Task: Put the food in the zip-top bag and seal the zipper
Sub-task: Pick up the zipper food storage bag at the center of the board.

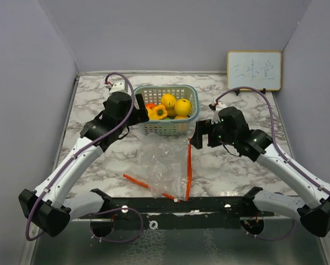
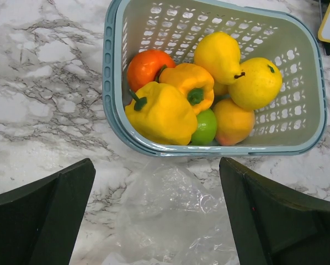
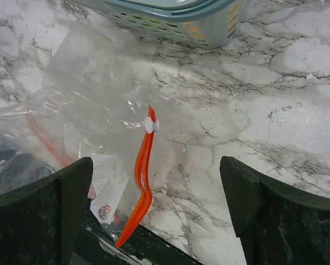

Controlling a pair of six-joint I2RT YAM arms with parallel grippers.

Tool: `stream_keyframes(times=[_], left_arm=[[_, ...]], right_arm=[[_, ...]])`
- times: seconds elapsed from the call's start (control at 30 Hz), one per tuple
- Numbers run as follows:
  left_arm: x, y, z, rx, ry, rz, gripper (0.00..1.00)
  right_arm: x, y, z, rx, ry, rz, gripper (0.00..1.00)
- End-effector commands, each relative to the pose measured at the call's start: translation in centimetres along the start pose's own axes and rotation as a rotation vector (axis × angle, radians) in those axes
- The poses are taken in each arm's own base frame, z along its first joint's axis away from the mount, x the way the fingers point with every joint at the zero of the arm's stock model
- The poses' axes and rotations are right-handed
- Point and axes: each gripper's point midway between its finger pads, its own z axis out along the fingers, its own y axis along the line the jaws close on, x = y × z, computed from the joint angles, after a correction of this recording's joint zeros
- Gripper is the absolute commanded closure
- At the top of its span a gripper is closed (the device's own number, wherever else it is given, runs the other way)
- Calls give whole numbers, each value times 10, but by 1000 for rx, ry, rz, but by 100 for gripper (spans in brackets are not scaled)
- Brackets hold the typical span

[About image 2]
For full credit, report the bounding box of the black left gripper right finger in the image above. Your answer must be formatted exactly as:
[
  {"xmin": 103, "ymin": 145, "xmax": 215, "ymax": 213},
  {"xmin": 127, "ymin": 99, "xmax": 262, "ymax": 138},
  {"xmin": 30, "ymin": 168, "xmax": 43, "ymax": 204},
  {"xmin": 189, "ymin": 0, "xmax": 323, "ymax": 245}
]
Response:
[{"xmin": 219, "ymin": 157, "xmax": 330, "ymax": 264}]

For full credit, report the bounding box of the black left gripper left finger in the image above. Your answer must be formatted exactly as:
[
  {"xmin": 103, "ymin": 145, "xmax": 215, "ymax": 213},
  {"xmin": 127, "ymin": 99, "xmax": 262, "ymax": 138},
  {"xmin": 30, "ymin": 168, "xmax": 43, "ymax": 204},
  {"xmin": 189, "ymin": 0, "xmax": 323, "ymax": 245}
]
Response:
[{"xmin": 0, "ymin": 158, "xmax": 96, "ymax": 264}]

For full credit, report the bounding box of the clear zip top bag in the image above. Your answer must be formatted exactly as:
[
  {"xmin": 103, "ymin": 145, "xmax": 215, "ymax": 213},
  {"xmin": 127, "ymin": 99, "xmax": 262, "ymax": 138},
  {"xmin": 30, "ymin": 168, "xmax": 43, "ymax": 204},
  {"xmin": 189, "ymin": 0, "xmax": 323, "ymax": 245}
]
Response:
[{"xmin": 104, "ymin": 160, "xmax": 239, "ymax": 264}]

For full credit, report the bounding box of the yellow apple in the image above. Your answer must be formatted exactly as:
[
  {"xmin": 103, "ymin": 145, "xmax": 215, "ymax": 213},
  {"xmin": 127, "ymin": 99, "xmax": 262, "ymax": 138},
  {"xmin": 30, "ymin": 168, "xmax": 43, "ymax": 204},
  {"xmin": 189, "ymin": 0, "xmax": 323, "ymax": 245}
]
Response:
[{"xmin": 228, "ymin": 57, "xmax": 283, "ymax": 110}]

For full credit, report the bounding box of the large yellow bell pepper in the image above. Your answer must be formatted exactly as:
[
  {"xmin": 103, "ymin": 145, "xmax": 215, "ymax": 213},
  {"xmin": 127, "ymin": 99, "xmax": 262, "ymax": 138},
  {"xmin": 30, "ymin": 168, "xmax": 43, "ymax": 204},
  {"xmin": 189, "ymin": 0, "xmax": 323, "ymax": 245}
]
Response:
[{"xmin": 125, "ymin": 81, "xmax": 198, "ymax": 145}]

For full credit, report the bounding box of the yellow pear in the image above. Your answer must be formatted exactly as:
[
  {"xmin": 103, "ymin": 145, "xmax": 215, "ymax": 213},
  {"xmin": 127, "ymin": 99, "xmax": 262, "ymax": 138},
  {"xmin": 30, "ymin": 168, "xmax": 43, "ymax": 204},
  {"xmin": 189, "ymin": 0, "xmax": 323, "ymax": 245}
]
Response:
[{"xmin": 194, "ymin": 31, "xmax": 246, "ymax": 85}]

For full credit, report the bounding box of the orange yellow peach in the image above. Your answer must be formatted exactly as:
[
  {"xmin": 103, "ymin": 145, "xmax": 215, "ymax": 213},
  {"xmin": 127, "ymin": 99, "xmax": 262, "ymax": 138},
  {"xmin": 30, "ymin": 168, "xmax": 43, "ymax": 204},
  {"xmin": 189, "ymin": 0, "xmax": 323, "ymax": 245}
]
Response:
[{"xmin": 213, "ymin": 98, "xmax": 256, "ymax": 146}]

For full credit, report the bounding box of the light blue plastic basket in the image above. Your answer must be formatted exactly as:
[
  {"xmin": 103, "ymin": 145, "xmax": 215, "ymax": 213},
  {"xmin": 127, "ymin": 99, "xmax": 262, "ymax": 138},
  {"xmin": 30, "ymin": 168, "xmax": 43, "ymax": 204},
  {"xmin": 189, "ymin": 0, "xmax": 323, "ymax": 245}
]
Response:
[{"xmin": 103, "ymin": 1, "xmax": 327, "ymax": 156}]

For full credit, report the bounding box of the green lime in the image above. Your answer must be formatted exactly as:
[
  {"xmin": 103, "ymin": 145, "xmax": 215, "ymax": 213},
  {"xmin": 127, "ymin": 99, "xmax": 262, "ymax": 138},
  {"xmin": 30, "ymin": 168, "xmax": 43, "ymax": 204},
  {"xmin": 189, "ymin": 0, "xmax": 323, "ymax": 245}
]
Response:
[{"xmin": 190, "ymin": 109, "xmax": 217, "ymax": 146}]

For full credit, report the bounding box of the small yellow bell pepper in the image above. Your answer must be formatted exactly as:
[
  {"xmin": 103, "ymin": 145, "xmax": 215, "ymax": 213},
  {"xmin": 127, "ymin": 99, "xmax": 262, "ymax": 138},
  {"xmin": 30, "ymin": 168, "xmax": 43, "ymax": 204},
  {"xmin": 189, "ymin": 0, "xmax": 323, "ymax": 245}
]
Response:
[{"xmin": 159, "ymin": 63, "xmax": 214, "ymax": 115}]

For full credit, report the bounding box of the orange tomato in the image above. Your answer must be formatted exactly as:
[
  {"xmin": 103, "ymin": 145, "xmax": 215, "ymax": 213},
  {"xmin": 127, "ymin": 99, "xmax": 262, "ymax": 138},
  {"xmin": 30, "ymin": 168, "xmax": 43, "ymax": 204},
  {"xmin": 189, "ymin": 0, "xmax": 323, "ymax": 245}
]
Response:
[{"xmin": 127, "ymin": 49, "xmax": 176, "ymax": 92}]

